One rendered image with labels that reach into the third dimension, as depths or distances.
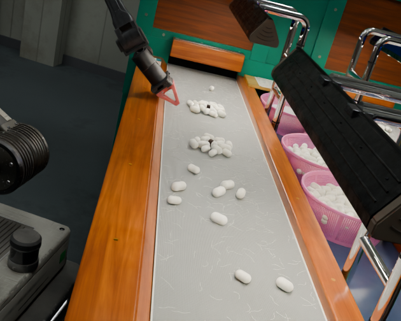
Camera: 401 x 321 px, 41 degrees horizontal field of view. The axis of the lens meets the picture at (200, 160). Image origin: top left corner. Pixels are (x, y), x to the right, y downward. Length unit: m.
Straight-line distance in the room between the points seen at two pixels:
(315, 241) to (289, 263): 0.09
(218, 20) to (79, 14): 2.44
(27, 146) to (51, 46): 3.34
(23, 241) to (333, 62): 1.56
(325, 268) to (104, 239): 0.41
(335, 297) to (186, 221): 0.33
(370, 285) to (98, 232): 0.61
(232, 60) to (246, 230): 1.19
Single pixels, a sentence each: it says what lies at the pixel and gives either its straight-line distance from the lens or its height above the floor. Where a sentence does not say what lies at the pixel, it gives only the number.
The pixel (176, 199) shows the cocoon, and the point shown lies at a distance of 1.13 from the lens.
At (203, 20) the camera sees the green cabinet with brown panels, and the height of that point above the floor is 0.95.
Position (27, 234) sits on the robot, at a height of 0.55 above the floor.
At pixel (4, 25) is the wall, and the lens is 4.89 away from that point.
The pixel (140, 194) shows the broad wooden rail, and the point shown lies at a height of 0.77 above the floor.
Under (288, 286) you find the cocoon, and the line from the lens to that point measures 0.97.
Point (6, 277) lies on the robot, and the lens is 1.30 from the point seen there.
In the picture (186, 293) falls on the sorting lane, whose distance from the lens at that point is 0.90.
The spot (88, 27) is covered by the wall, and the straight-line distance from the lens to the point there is 4.53.
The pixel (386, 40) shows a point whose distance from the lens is 1.79.
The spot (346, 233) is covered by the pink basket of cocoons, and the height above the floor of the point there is 0.72.
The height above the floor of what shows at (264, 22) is 1.10.
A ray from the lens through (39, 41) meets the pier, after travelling 4.55.
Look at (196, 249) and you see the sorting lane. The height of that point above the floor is 0.74.
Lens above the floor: 1.28
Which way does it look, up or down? 23 degrees down
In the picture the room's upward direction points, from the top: 15 degrees clockwise
